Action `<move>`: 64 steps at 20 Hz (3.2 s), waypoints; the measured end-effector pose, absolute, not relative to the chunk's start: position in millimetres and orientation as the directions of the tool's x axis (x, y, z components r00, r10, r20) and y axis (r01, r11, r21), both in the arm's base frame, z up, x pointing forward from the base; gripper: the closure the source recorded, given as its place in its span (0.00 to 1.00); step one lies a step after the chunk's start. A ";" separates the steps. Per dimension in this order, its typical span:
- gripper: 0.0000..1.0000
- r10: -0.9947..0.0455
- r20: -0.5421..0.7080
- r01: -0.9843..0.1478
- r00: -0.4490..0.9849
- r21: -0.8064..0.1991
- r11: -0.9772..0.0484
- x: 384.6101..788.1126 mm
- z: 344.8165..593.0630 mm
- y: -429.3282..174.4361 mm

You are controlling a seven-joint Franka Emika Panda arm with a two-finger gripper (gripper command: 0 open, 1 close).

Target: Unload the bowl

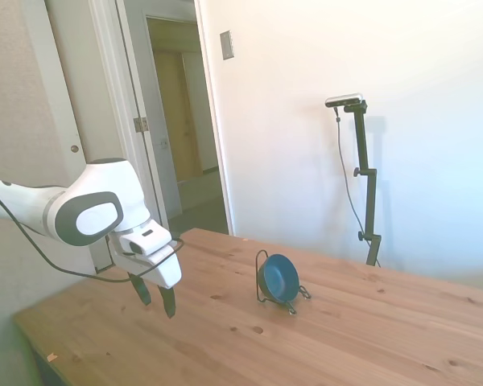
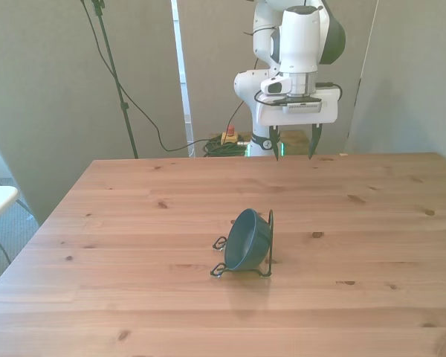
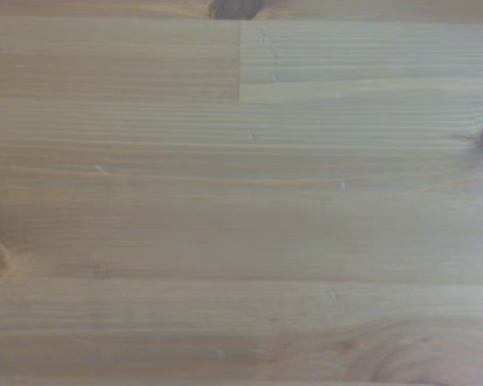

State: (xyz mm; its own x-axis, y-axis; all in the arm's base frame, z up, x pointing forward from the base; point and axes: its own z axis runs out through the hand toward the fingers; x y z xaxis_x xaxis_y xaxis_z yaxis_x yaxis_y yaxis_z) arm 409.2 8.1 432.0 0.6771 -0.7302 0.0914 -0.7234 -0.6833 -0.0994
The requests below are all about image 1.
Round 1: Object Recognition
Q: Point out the black camera stand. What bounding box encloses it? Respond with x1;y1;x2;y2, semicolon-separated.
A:
343;100;384;267

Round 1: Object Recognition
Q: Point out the beige door with knob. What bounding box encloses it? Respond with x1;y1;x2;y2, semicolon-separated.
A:
44;0;128;170

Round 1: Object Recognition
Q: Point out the white open door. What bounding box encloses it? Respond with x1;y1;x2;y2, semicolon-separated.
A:
114;0;184;232

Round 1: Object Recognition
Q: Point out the brown wooden hallway door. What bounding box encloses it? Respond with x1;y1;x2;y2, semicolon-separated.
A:
154;51;204;184

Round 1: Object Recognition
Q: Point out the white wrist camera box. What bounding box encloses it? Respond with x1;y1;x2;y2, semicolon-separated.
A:
118;219;174;258

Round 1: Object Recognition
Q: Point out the silver camera on stand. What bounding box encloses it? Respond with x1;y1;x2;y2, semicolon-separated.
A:
324;92;365;109

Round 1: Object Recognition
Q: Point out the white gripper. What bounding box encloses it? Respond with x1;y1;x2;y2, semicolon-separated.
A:
108;236;184;320

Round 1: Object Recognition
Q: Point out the dark blue bowl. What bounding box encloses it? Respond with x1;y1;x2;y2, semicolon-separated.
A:
258;253;300;304

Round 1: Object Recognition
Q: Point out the black wire dish stand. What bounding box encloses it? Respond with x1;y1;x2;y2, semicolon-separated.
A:
254;248;312;317

